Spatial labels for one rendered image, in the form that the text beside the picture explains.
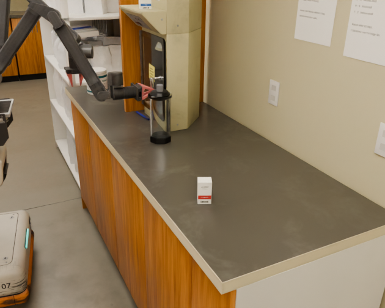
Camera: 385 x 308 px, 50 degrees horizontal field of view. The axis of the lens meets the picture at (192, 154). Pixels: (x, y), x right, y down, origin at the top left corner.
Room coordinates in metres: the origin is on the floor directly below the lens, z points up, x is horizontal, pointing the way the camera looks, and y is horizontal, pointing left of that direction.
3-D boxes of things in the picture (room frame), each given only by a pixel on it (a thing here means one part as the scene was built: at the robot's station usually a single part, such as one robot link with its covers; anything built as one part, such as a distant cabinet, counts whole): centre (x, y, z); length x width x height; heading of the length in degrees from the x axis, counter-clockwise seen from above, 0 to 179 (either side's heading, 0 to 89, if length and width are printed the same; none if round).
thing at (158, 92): (1.80, 0.15, 1.18); 0.09 x 0.09 x 0.07
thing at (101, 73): (2.57, 0.61, 1.02); 0.13 x 0.13 x 0.15
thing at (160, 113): (1.80, 0.15, 1.06); 0.11 x 0.11 x 0.21
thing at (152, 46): (2.05, 0.21, 1.19); 0.30 x 0.01 x 0.40; 27
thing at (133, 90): (1.88, 0.30, 1.15); 0.10 x 0.07 x 0.07; 27
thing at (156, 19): (2.02, 0.25, 1.46); 0.32 x 0.12 x 0.10; 27
